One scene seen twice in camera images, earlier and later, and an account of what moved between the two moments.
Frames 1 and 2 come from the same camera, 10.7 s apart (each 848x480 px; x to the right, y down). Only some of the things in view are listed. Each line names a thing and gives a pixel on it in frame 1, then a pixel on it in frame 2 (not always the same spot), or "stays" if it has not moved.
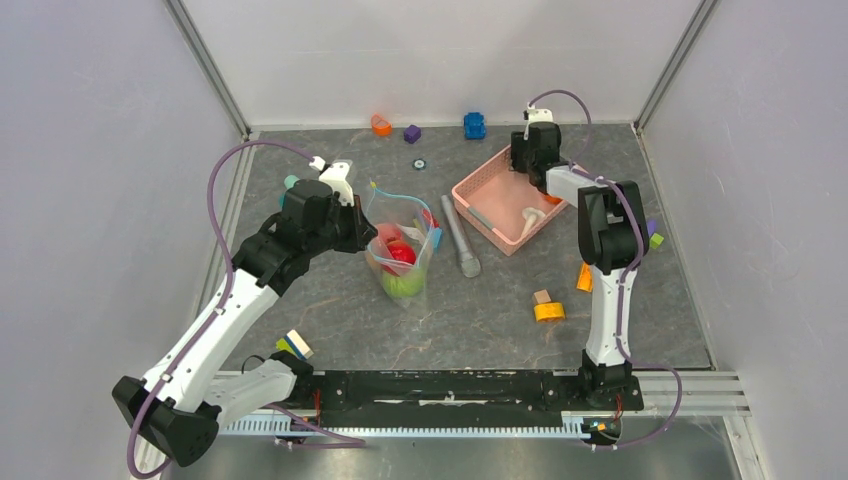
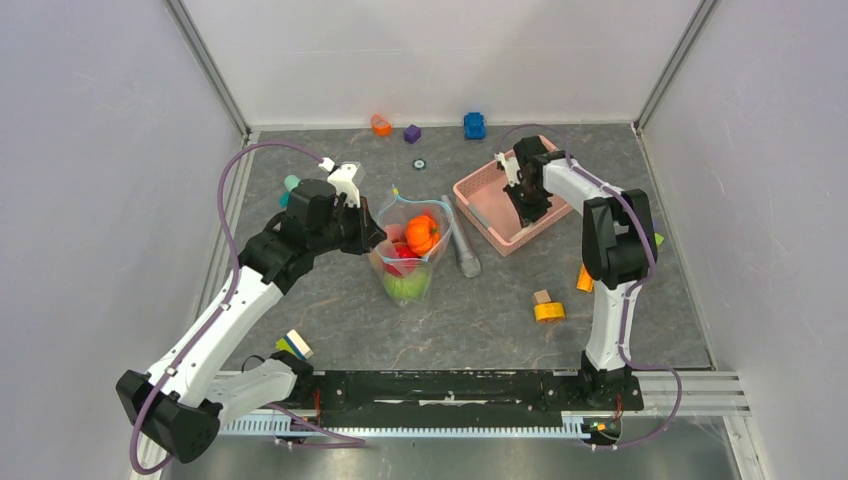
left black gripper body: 342,231 stays
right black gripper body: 521,159 -> 530,203
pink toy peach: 390,232 stays
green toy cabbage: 405,285 stays
